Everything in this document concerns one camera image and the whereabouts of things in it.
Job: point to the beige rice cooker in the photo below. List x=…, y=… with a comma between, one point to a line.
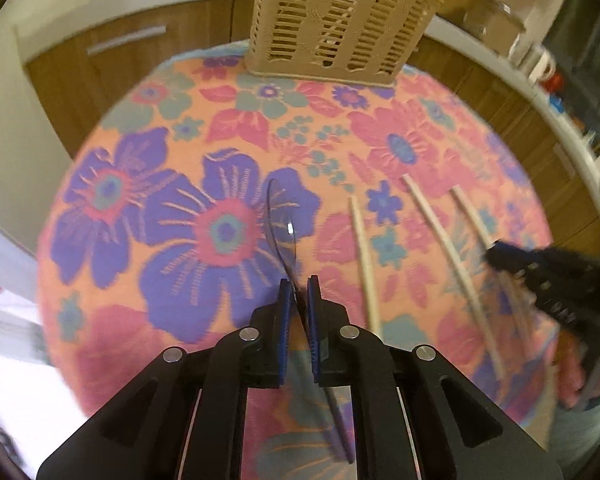
x=494, y=24

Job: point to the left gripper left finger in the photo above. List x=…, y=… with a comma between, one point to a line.
x=183, y=416

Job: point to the beige slotted utensil basket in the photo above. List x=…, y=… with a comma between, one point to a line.
x=350, y=41

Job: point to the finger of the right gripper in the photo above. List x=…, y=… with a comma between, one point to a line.
x=503, y=251
x=515, y=269

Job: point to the floral table cloth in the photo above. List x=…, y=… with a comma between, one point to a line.
x=156, y=239

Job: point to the white electric kettle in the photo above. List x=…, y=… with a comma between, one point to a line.
x=538, y=64

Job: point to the wooden chopstick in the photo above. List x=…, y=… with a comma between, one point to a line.
x=506, y=282
x=461, y=274
x=366, y=267

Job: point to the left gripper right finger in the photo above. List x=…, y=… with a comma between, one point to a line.
x=416, y=416

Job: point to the wooden base cabinets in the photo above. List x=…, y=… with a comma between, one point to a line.
x=78, y=79

